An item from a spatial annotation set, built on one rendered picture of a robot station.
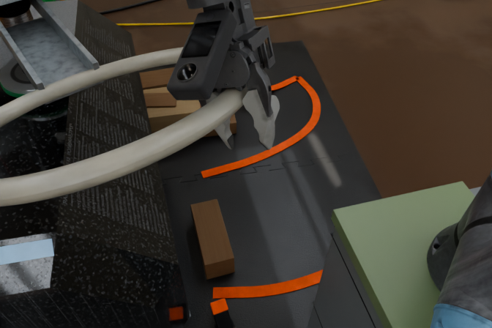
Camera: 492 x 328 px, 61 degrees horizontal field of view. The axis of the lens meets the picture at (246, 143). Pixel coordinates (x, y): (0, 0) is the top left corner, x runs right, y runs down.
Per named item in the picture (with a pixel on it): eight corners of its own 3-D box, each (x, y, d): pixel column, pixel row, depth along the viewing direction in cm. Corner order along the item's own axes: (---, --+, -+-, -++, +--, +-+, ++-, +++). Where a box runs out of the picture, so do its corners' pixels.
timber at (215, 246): (235, 272, 170) (234, 258, 162) (206, 280, 168) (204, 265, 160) (218, 214, 191) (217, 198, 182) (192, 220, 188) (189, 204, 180)
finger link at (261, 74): (283, 109, 52) (254, 45, 50) (279, 115, 51) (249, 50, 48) (252, 118, 55) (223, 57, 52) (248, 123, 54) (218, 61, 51)
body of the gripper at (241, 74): (278, 67, 57) (259, -25, 51) (253, 93, 50) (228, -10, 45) (230, 71, 60) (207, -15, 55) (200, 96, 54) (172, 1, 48)
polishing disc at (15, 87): (-7, 66, 125) (-8, 62, 125) (64, 44, 134) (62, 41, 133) (9, 103, 113) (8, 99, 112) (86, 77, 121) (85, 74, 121)
